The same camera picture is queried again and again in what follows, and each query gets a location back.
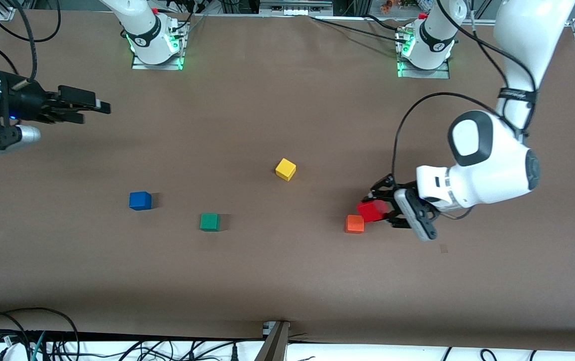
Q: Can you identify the black looped cable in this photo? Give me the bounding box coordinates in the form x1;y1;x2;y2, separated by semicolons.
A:
0;307;81;361

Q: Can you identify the brown paper table cover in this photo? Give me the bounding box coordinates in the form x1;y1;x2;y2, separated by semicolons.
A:
0;10;575;351

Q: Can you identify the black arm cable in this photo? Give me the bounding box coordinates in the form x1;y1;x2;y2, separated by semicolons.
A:
0;0;62;83
392;0;539;221

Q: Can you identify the red wooden block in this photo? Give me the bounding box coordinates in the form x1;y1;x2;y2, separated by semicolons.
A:
357;200;388;223

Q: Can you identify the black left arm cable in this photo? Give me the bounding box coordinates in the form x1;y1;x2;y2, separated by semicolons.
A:
392;0;539;221

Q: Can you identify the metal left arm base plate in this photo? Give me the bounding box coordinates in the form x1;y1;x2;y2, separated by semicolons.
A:
396;25;451;79

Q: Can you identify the blue wooden block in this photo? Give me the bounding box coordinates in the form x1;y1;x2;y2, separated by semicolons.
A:
129;192;152;211

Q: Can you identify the black table cable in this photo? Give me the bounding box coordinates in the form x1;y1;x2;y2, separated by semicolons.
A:
363;14;399;32
310;17;402;42

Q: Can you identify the black cable bundle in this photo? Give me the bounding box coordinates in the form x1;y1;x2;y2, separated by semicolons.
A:
167;0;210;36

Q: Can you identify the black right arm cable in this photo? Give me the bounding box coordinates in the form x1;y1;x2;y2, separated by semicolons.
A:
0;0;62;83

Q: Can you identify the teal cable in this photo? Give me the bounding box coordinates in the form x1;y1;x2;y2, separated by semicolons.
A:
31;331;47;361

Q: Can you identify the grey metal post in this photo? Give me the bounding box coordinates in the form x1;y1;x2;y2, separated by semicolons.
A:
254;321;291;361

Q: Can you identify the grey metal rail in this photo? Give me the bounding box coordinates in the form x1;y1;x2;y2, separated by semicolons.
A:
259;0;334;17

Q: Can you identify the yellow wooden block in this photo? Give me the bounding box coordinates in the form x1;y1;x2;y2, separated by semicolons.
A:
275;158;297;182

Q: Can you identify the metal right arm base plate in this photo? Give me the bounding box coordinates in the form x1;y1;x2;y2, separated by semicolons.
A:
131;19;189;71

